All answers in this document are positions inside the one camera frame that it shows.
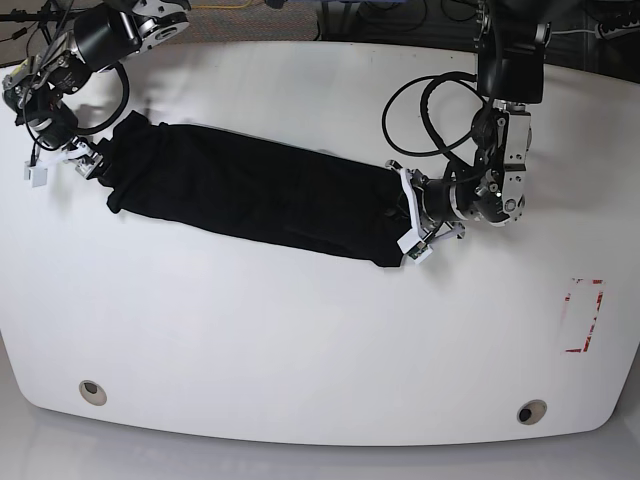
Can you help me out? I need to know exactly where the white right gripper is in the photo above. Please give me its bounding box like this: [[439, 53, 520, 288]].
[[24, 137, 103, 188]]

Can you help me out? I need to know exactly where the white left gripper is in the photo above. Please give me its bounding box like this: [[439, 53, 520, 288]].
[[385, 160, 465, 258]]

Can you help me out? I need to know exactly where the black T-shirt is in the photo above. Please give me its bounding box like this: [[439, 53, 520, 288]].
[[98, 112, 410, 268]]

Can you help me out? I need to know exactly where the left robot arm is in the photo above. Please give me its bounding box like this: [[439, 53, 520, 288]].
[[386, 1, 551, 263]]

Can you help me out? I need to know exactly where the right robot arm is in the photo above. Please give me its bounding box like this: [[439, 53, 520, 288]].
[[2, 1, 192, 187]]

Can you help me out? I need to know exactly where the black tripod stand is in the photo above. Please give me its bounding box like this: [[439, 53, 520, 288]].
[[0, 0, 101, 57]]

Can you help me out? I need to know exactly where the red tape rectangle marking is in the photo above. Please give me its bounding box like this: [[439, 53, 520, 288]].
[[560, 278, 605, 353]]

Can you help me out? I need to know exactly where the white power strip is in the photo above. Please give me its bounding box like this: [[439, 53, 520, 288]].
[[595, 11, 639, 40]]

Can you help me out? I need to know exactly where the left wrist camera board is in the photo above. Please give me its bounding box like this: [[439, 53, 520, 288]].
[[406, 243, 433, 264]]

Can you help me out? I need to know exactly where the yellow cable on floor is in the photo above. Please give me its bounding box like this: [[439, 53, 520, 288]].
[[189, 0, 261, 14]]

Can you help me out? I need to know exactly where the right table cable grommet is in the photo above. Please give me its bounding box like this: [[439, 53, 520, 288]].
[[517, 399, 547, 426]]

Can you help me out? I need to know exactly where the table cable grommet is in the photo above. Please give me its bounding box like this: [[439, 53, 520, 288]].
[[517, 399, 547, 426], [79, 380, 107, 407]]

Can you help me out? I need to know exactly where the left table cable grommet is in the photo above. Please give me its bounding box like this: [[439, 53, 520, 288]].
[[79, 380, 107, 407]]

